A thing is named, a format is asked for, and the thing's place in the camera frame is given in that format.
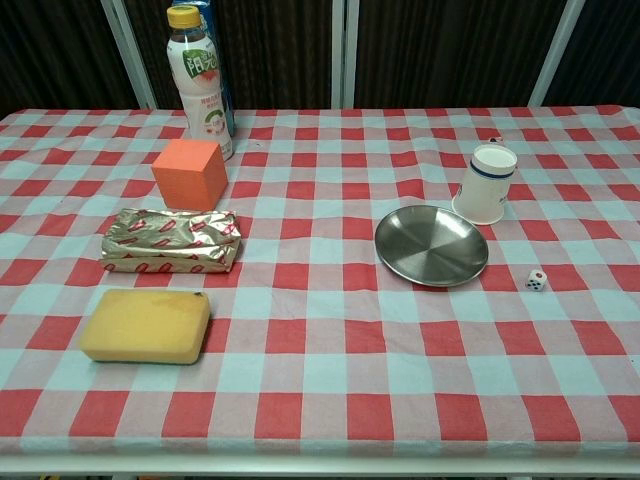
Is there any yogurt drink bottle yellow cap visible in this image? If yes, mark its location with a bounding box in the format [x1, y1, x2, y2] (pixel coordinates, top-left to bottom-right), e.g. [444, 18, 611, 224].
[166, 5, 235, 144]

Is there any white paper cup blue stripe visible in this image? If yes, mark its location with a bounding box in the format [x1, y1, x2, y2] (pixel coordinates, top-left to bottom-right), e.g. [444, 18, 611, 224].
[451, 143, 518, 226]

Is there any round silver metal plate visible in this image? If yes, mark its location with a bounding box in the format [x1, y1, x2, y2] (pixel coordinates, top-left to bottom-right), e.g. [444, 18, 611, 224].
[374, 204, 490, 288]

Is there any blue white drink carton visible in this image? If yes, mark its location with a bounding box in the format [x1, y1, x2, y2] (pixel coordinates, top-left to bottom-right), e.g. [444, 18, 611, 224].
[172, 0, 236, 162]

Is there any gold foil snack packet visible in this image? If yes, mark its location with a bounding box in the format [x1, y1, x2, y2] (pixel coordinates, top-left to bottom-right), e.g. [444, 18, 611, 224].
[100, 208, 243, 275]

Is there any dark folding screen panel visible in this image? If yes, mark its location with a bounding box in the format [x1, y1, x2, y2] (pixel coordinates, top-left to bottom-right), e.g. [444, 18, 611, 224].
[332, 0, 586, 109]
[99, 0, 346, 111]
[0, 0, 154, 119]
[529, 0, 640, 109]

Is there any yellow sponge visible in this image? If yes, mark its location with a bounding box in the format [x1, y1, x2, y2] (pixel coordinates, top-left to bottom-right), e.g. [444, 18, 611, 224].
[78, 288, 212, 365]

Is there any orange cube block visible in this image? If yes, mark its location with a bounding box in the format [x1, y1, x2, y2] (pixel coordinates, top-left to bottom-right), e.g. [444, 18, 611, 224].
[150, 138, 230, 210]

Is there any white table frame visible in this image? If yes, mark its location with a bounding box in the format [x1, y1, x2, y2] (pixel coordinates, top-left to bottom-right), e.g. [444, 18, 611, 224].
[0, 442, 640, 477]

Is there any red white checkered tablecloth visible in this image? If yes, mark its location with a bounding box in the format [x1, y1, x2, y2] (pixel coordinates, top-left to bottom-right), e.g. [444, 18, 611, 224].
[0, 103, 640, 459]

